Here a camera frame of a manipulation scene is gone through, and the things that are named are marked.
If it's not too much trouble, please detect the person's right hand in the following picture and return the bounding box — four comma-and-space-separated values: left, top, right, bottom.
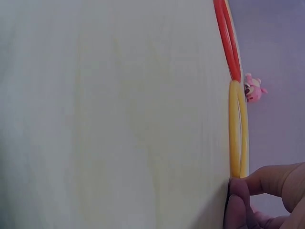
226, 162, 305, 229

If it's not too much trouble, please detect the yellow plastic ring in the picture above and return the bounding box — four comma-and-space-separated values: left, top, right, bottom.
228, 80, 250, 179

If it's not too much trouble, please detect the red plastic ring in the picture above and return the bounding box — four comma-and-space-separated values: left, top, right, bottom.
213, 0, 244, 83

